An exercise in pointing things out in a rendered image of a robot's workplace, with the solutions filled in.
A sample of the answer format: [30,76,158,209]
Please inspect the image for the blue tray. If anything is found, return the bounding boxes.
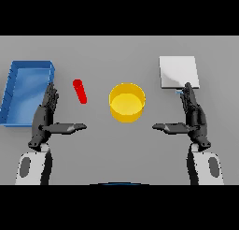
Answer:
[0,60,57,128]

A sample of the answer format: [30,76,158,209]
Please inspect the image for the red beaker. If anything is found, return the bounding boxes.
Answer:
[72,79,89,106]

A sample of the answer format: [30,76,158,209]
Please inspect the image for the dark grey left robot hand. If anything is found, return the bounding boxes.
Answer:
[27,81,88,152]

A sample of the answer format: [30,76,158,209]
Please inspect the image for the yellow bowl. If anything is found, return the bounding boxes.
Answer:
[108,82,147,123]

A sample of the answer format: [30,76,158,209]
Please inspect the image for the pale square measuring scale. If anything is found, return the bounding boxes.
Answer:
[159,55,201,91]

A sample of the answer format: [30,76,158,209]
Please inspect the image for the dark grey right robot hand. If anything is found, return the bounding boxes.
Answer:
[151,81,212,152]

